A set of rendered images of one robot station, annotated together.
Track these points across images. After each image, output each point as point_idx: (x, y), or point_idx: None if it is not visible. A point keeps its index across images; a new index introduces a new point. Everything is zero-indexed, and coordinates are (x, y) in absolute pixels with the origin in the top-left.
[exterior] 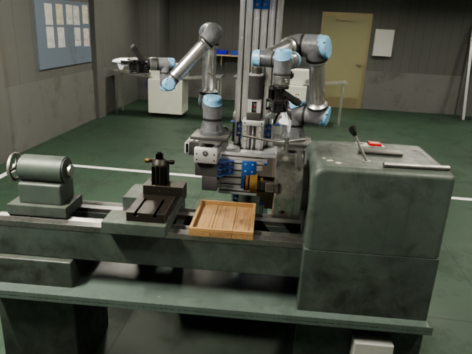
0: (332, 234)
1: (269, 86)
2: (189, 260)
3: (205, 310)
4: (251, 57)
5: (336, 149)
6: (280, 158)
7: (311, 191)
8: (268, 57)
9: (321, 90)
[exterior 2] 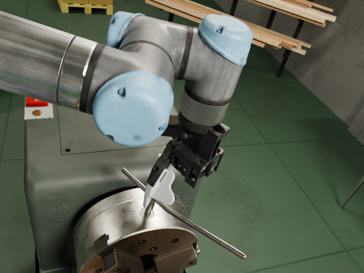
0: None
1: (219, 136)
2: None
3: None
4: (166, 121)
5: (93, 142)
6: (167, 220)
7: (197, 191)
8: (173, 75)
9: None
